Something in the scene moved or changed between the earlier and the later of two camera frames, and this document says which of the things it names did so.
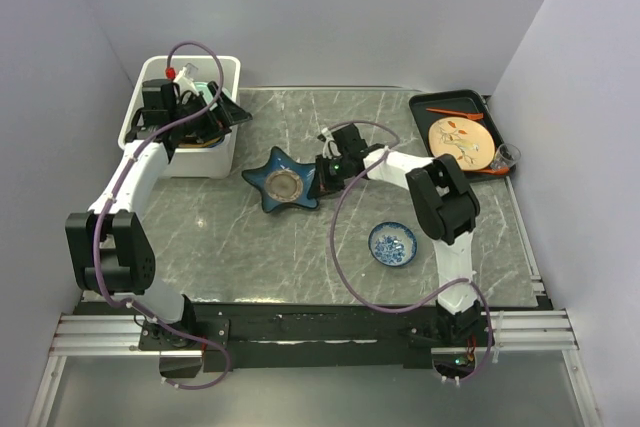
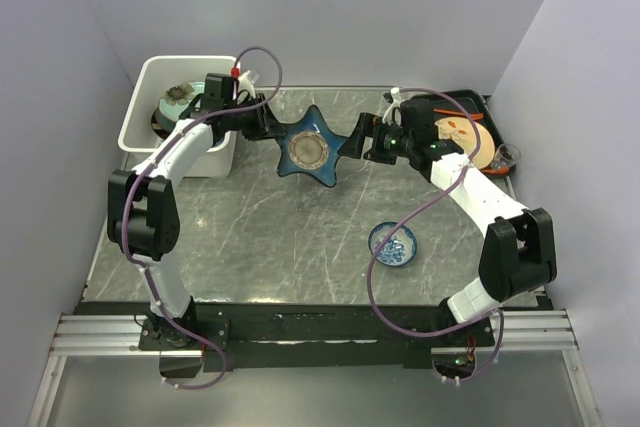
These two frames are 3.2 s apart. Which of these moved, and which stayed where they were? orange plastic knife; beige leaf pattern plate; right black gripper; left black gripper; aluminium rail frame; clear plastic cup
Moved: right black gripper; left black gripper
Stayed: beige leaf pattern plate; clear plastic cup; aluminium rail frame; orange plastic knife
